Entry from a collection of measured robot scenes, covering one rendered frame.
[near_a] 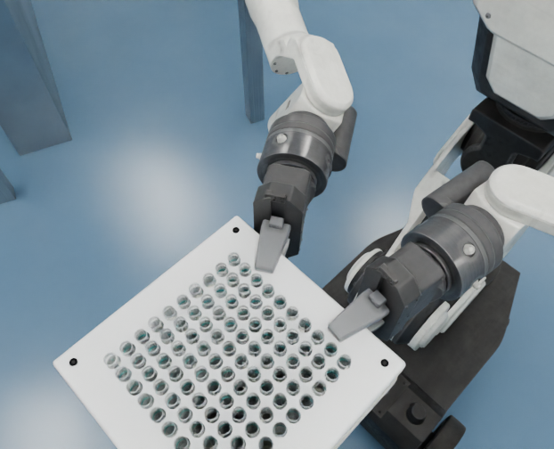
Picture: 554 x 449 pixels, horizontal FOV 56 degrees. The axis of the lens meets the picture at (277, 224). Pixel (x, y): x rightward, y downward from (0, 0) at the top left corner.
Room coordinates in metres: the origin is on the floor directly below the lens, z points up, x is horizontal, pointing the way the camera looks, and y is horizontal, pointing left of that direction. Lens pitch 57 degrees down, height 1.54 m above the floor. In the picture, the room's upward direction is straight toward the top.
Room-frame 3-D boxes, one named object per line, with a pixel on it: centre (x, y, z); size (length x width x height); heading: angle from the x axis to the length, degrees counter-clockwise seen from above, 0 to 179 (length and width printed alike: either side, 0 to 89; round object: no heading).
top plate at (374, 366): (0.16, 0.05, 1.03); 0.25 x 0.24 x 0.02; 45
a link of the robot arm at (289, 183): (0.38, -0.01, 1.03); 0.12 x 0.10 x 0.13; 167
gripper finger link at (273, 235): (0.29, 0.01, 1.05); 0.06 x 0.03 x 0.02; 167
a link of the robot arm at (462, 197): (0.34, -0.24, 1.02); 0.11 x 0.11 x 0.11; 37
